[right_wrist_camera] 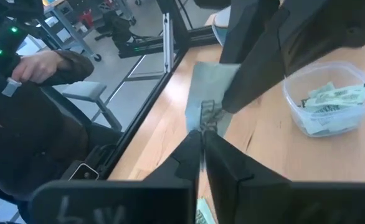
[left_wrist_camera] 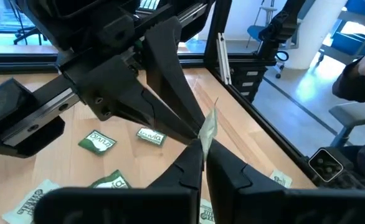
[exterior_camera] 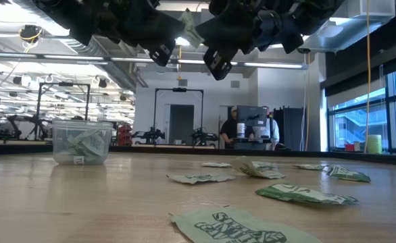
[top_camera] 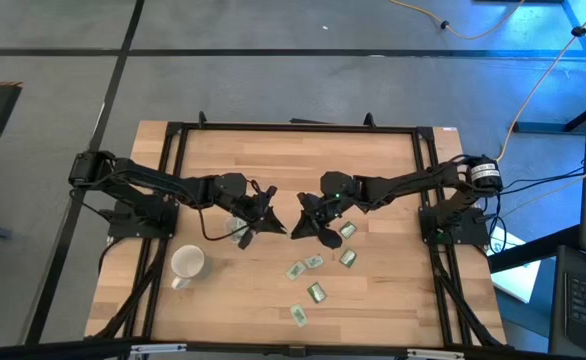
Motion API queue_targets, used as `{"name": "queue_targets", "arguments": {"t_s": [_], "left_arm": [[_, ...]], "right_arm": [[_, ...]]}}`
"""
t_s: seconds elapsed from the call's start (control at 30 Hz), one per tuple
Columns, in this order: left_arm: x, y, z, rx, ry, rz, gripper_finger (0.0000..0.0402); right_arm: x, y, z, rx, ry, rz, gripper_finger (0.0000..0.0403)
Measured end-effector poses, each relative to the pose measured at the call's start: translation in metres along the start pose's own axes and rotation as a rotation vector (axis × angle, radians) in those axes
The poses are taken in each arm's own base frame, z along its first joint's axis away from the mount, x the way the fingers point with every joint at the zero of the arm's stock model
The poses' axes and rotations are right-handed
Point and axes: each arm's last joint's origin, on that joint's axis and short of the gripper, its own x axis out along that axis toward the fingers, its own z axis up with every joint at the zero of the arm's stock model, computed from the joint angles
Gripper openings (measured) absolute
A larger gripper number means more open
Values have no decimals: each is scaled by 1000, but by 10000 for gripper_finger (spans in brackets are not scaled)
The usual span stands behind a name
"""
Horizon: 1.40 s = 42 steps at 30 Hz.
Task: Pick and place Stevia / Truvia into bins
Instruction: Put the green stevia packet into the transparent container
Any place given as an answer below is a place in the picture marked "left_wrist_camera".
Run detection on black office chair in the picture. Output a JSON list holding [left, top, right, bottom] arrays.
[[9, 0, 45, 46]]

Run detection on silver frame bracket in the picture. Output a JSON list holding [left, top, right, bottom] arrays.
[[216, 32, 232, 86]]

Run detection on grey chair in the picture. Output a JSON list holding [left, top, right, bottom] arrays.
[[328, 101, 365, 149]]

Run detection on blue chair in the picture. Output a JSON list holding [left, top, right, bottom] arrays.
[[245, 5, 279, 43]]

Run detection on green Truvia packet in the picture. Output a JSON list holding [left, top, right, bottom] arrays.
[[88, 169, 132, 189], [135, 126, 168, 147], [78, 129, 117, 156]]

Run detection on person's forearm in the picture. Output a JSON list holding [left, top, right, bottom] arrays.
[[331, 57, 365, 103]]

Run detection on pale green Stevia packet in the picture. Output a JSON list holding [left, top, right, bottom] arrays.
[[197, 98, 219, 162], [199, 198, 216, 224], [1, 179, 60, 224], [269, 169, 293, 189]]

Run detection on black bracket with screws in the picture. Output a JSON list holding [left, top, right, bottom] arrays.
[[308, 147, 344, 183]]

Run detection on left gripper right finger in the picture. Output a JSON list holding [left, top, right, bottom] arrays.
[[206, 139, 365, 224]]

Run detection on black camera stand base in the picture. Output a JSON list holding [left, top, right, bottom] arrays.
[[230, 60, 269, 103]]

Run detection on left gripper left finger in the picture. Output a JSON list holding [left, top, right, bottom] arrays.
[[34, 139, 204, 224]]

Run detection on black table-level camera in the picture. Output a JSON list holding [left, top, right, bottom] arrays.
[[253, 0, 307, 62]]

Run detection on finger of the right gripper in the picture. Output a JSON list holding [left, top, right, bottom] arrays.
[[59, 55, 199, 144], [143, 17, 206, 133]]

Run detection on blue cart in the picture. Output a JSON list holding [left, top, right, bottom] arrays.
[[318, 0, 365, 65]]

